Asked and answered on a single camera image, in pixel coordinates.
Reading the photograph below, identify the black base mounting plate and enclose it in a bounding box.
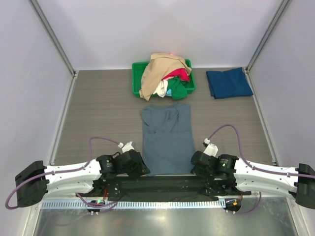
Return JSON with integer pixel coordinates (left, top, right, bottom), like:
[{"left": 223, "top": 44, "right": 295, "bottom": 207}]
[{"left": 87, "top": 176, "right": 252, "bottom": 202}]

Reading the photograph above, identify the aluminium frame rail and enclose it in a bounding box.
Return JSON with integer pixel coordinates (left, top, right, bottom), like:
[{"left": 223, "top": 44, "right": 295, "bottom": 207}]
[{"left": 29, "top": 178, "right": 300, "bottom": 200}]

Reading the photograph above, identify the green t shirt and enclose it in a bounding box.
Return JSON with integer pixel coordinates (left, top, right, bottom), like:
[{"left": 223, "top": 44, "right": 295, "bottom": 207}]
[{"left": 167, "top": 77, "right": 188, "bottom": 100}]

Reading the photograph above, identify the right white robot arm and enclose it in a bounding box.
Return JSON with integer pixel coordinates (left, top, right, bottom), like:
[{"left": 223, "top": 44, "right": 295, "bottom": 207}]
[{"left": 191, "top": 151, "right": 315, "bottom": 209}]

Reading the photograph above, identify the beige t shirt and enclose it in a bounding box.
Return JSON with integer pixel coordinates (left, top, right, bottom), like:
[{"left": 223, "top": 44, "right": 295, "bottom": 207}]
[{"left": 139, "top": 53, "right": 192, "bottom": 101}]

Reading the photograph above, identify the green plastic bin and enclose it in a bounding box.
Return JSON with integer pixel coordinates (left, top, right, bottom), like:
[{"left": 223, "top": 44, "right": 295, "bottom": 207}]
[{"left": 131, "top": 61, "right": 196, "bottom": 97}]

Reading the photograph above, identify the grey-blue t shirt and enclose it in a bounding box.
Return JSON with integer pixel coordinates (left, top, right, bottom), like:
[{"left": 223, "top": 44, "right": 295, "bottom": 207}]
[{"left": 141, "top": 103, "right": 195, "bottom": 176}]

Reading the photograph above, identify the red t shirt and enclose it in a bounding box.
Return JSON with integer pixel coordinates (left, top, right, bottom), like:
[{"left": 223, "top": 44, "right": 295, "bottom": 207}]
[{"left": 163, "top": 68, "right": 190, "bottom": 82}]

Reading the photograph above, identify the light blue t shirt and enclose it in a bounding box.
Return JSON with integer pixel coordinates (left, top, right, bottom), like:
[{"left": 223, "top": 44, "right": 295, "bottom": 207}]
[{"left": 165, "top": 89, "right": 172, "bottom": 97}]

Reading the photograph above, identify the white slotted cable duct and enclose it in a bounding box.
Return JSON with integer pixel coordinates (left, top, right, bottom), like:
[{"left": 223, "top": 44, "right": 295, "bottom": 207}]
[{"left": 41, "top": 199, "right": 225, "bottom": 210}]

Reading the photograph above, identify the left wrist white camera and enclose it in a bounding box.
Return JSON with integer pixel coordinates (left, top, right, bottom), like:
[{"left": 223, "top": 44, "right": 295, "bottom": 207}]
[{"left": 118, "top": 141, "right": 134, "bottom": 153}]

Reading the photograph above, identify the white t shirt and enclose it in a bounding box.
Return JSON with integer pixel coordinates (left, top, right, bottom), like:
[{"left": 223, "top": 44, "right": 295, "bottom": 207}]
[{"left": 153, "top": 80, "right": 168, "bottom": 97}]

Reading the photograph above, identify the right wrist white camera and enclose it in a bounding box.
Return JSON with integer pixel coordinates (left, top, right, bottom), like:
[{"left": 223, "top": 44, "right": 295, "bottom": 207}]
[{"left": 203, "top": 138, "right": 219, "bottom": 157}]

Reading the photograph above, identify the folded dark blue t shirt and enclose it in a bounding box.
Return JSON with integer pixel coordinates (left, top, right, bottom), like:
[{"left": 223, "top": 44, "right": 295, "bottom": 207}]
[{"left": 206, "top": 67, "right": 253, "bottom": 99}]

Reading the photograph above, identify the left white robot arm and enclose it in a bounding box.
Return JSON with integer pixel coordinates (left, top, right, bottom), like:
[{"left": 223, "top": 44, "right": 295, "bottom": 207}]
[{"left": 15, "top": 149, "right": 150, "bottom": 207}]

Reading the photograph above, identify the wrist white camera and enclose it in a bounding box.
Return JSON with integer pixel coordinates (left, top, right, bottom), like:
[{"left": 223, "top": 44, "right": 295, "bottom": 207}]
[
  {"left": 118, "top": 141, "right": 134, "bottom": 153},
  {"left": 203, "top": 138, "right": 219, "bottom": 157}
]

